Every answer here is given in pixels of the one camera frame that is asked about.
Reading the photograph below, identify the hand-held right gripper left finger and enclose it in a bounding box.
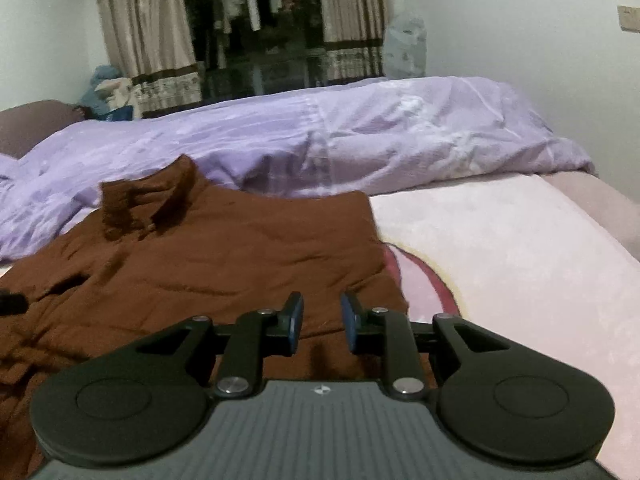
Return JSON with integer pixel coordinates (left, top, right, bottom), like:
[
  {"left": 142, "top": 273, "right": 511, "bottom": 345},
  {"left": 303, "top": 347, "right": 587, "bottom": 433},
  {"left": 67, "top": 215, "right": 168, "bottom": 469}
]
[{"left": 134, "top": 291, "right": 305, "bottom": 397}]

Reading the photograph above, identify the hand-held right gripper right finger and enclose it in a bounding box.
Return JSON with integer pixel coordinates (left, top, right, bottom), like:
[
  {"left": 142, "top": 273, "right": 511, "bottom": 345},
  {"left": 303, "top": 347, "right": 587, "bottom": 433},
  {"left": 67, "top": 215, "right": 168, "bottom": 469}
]
[{"left": 339, "top": 292, "right": 512, "bottom": 402}]

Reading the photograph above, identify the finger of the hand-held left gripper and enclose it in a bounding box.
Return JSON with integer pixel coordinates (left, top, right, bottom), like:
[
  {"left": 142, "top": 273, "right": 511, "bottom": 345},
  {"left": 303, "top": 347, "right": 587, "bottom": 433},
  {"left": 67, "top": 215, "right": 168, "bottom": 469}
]
[{"left": 0, "top": 292, "right": 29, "bottom": 317}]

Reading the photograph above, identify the brown collared shirt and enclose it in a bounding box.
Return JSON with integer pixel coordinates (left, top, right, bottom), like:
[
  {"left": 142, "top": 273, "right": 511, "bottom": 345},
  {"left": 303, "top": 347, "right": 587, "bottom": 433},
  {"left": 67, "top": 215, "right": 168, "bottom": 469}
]
[{"left": 0, "top": 154, "right": 412, "bottom": 480}]

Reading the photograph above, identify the pink printed blanket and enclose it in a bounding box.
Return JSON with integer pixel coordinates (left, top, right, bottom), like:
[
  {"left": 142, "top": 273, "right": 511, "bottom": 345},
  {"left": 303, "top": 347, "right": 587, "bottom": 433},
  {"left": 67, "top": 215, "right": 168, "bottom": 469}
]
[{"left": 369, "top": 172, "right": 640, "bottom": 480}]

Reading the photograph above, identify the mauve padded headboard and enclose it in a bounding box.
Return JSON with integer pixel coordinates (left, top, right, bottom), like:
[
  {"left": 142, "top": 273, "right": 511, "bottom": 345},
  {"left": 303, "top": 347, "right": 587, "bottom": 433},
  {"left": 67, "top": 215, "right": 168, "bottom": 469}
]
[{"left": 0, "top": 100, "right": 87, "bottom": 159}]

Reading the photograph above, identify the purple duvet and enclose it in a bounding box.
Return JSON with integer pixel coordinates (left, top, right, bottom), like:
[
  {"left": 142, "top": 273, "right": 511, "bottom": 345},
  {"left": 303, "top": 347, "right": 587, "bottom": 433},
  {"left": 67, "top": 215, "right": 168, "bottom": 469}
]
[{"left": 0, "top": 76, "right": 597, "bottom": 262}]

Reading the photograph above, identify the pile of blue and white cloths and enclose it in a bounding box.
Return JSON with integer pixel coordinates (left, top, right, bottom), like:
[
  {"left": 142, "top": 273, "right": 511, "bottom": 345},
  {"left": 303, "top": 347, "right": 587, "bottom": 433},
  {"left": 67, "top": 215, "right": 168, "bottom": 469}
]
[{"left": 76, "top": 64, "right": 137, "bottom": 122}]

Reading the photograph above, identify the dark glass sliding door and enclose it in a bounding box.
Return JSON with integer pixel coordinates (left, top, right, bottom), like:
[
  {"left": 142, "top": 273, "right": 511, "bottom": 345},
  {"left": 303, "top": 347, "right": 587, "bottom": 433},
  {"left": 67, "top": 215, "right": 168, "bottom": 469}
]
[{"left": 179, "top": 0, "right": 332, "bottom": 107}]

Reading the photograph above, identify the white plastic bag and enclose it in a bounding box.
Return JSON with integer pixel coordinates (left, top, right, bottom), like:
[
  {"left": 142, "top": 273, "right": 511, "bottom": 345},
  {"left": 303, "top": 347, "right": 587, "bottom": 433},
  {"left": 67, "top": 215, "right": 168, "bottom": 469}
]
[{"left": 382, "top": 12, "right": 429, "bottom": 79}]

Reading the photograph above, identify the beige curtain with brown band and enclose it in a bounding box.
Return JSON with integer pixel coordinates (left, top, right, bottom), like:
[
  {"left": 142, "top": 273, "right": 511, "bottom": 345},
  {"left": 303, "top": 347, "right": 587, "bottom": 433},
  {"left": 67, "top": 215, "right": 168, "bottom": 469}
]
[
  {"left": 317, "top": 0, "right": 390, "bottom": 84},
  {"left": 94, "top": 0, "right": 204, "bottom": 120}
]

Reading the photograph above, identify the wall switch plate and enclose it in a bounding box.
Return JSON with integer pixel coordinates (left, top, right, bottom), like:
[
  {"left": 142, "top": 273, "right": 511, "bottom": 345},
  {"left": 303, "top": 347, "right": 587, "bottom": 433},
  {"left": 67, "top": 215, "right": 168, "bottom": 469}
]
[{"left": 617, "top": 5, "right": 640, "bottom": 34}]

